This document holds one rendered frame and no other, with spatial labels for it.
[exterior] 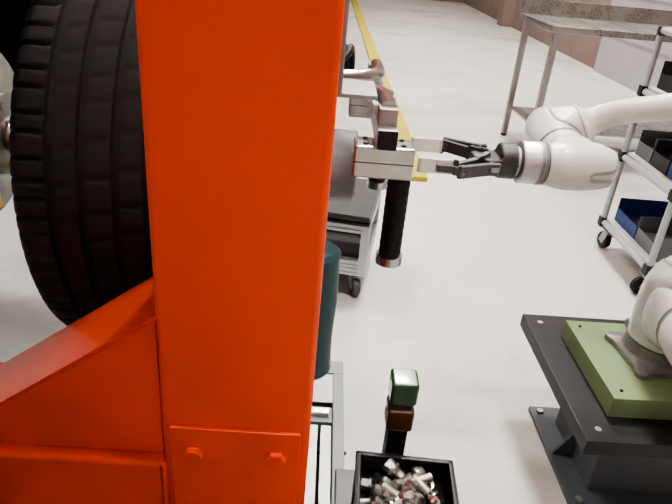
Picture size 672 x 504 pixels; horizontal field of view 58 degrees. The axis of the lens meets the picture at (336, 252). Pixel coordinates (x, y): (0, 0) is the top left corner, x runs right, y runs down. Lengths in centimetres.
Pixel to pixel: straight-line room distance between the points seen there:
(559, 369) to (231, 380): 114
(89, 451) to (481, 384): 145
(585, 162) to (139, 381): 98
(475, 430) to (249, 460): 121
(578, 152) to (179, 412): 96
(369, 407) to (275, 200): 136
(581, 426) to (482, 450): 39
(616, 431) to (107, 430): 112
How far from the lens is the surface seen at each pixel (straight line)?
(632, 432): 155
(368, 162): 91
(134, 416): 73
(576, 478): 180
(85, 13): 91
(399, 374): 91
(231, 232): 55
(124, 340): 66
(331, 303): 107
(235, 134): 52
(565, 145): 135
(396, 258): 99
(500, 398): 199
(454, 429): 184
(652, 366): 165
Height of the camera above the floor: 122
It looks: 27 degrees down
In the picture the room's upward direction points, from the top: 5 degrees clockwise
